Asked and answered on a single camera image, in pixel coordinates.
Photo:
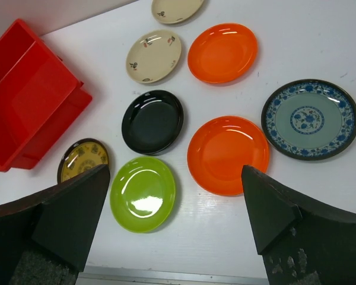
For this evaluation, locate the orange plate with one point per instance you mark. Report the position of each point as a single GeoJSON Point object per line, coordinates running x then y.
{"type": "Point", "coordinates": [222, 53]}
{"type": "Point", "coordinates": [220, 148]}

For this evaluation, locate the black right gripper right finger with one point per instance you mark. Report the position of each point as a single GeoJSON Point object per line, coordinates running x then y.
{"type": "Point", "coordinates": [301, 240]}

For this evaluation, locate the green plate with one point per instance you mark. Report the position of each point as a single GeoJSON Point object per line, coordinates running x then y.
{"type": "Point", "coordinates": [142, 194]}

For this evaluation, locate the cream floral plate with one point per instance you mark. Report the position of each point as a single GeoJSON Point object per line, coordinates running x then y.
{"type": "Point", "coordinates": [154, 56]}
{"type": "Point", "coordinates": [174, 11]}

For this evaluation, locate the red plastic bin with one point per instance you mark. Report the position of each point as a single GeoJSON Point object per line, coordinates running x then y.
{"type": "Point", "coordinates": [39, 98]}

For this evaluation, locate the yellow brown patterned plate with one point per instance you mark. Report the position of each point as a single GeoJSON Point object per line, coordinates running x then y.
{"type": "Point", "coordinates": [83, 155]}

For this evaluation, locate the black plate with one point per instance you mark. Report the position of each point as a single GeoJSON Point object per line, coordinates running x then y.
{"type": "Point", "coordinates": [152, 122]}

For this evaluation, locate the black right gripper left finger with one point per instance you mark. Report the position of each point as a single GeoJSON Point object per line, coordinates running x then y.
{"type": "Point", "coordinates": [45, 238]}

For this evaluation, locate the aluminium table edge rail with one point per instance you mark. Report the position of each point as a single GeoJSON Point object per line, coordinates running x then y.
{"type": "Point", "coordinates": [104, 275]}

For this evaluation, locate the blue floral patterned plate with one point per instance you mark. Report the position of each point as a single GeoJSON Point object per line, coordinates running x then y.
{"type": "Point", "coordinates": [309, 119]}

